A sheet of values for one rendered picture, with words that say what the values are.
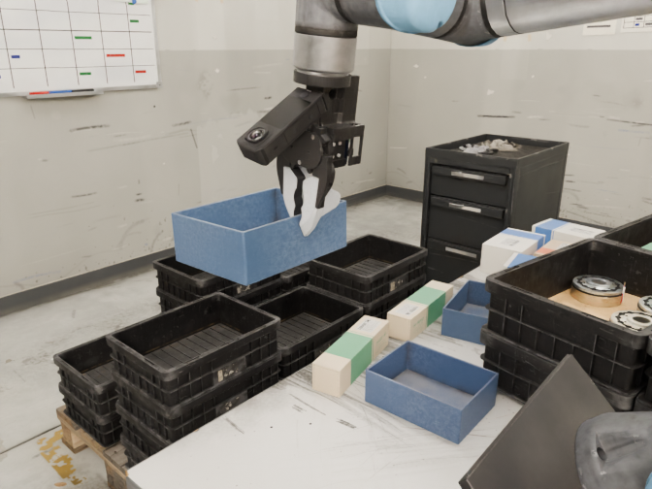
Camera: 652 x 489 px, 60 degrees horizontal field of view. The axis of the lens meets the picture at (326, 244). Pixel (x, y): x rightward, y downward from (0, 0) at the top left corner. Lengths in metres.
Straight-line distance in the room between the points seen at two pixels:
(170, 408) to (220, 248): 0.85
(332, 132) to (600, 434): 0.45
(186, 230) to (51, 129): 2.62
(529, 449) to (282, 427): 0.55
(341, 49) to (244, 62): 3.38
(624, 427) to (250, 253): 0.45
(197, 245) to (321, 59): 0.29
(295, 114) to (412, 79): 4.52
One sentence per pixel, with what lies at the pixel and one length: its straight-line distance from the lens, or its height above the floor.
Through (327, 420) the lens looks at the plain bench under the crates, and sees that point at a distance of 1.08.
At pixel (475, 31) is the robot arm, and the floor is 1.36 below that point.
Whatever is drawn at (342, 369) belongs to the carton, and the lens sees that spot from 1.12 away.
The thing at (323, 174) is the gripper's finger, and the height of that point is 1.20.
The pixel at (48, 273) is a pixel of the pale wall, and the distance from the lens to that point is 3.50.
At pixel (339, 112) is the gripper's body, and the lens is 0.74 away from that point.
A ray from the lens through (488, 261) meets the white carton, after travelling 1.76.
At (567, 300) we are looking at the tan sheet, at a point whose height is 0.83.
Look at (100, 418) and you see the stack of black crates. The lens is 1.95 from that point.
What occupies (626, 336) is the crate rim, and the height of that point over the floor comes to 0.92.
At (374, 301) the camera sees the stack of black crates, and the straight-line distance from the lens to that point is 2.03.
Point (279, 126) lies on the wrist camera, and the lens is 0.67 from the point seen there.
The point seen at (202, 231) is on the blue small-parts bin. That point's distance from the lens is 0.76.
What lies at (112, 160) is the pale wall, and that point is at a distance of 3.54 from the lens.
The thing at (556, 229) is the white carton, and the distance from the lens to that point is 1.96.
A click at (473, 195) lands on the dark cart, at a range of 2.65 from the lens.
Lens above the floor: 1.35
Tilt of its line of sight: 19 degrees down
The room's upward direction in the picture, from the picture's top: straight up
